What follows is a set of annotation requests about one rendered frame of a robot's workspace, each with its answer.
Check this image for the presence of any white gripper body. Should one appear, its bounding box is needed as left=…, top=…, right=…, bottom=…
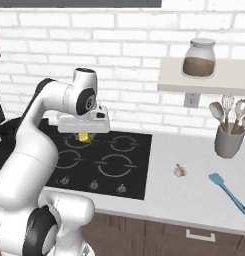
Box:
left=56, top=112, right=111, bottom=134

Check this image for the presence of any yellow lemon wedge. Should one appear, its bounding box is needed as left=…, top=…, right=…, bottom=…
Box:
left=77, top=132, right=93, bottom=145

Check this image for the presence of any black pot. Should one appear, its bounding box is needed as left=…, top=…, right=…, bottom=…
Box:
left=0, top=117, right=60, bottom=138

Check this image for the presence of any blue spatula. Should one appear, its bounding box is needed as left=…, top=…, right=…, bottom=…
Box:
left=208, top=172, right=245, bottom=218

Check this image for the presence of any black hob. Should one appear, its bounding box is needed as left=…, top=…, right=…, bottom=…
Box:
left=0, top=118, right=154, bottom=201

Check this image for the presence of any brown wooden cupboard door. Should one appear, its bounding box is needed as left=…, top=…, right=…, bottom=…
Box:
left=81, top=212, right=146, bottom=256

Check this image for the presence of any dark range hood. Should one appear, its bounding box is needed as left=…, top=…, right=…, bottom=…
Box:
left=0, top=0, right=163, bottom=9

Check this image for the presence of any glass jar with brown contents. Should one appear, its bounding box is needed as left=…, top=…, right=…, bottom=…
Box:
left=181, top=37, right=217, bottom=79

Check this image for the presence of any grey solid spoon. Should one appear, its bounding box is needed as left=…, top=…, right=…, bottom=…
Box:
left=208, top=101, right=229, bottom=133

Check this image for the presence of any brown wooden drawer front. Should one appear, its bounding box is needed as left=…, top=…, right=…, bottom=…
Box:
left=143, top=220, right=245, bottom=256

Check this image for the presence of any grey utensil holder cup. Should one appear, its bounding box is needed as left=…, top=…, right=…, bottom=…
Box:
left=213, top=122, right=245, bottom=159

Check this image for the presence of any metal whisk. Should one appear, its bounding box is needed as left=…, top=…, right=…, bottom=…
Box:
left=221, top=94, right=236, bottom=125

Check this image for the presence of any grey slotted spoon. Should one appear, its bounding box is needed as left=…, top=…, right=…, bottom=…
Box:
left=230, top=98, right=245, bottom=135

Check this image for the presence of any grey wall socket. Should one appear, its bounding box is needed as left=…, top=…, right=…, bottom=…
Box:
left=183, top=92, right=201, bottom=109

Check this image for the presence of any beige wall shelf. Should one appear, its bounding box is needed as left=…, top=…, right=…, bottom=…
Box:
left=156, top=56, right=245, bottom=97

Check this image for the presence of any silver drawer handle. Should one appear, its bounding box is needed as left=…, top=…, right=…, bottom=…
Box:
left=185, top=228, right=217, bottom=244

